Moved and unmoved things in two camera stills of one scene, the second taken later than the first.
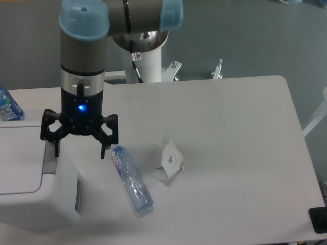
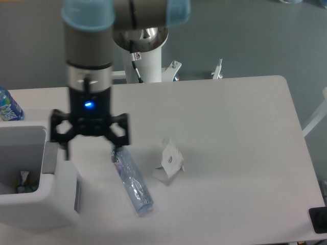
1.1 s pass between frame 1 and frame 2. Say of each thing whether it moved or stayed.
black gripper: moved
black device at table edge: stayed
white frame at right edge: stayed
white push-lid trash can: stayed
